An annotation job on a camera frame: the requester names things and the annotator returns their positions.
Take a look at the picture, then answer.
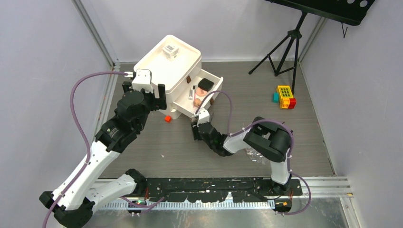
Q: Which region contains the beige makeup sponge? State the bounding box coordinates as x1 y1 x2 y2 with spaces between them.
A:
193 98 202 107

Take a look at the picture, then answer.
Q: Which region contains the yellow toy block house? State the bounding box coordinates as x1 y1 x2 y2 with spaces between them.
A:
276 85 294 109

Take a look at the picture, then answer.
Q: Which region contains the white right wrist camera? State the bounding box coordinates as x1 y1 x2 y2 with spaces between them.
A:
197 108 211 126

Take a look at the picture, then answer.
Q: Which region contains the pink eyebrow brush comb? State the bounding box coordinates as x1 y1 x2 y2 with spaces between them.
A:
192 85 196 108

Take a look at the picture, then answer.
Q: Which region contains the white small cream tube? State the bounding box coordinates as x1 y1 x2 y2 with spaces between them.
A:
188 89 194 100

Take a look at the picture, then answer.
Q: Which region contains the black compact case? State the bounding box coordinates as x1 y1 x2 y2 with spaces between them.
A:
198 78 214 92

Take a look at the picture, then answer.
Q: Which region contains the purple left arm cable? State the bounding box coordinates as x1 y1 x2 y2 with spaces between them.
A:
41 71 166 228

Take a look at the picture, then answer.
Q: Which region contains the clear plastic bag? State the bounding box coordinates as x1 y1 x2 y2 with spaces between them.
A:
246 149 269 165

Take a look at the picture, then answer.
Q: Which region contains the black music stand tray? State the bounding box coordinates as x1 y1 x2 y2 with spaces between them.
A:
269 0 375 26

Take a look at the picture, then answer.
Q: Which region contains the red toy block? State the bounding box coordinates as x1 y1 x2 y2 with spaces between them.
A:
288 98 296 109

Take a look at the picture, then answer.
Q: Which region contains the white drawer organizer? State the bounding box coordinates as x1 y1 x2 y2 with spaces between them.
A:
133 35 224 119

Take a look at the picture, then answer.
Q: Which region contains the small orange red cube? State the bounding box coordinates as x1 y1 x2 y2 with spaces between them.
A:
164 115 172 123

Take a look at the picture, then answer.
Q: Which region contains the teal wooden block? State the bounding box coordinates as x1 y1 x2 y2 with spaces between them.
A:
272 92 280 103

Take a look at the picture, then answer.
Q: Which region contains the pink powder puff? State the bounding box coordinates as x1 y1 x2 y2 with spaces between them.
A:
195 87 208 97

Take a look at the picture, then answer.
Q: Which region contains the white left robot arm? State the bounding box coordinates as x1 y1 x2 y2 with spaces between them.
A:
39 84 167 228

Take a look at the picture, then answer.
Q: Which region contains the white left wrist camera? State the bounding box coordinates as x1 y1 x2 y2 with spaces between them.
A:
125 69 154 93

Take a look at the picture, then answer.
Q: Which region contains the white barcode box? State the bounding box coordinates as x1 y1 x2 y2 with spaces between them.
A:
162 45 179 60

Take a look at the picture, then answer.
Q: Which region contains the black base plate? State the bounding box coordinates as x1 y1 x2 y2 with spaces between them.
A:
127 177 303 203

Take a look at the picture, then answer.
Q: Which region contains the black tripod stand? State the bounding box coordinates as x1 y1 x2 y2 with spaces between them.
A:
248 11 308 95

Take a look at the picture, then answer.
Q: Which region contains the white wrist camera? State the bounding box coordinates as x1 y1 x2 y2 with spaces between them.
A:
197 108 211 126
125 69 154 93

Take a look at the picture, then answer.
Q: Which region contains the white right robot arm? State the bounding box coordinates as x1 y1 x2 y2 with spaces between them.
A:
191 116 294 195

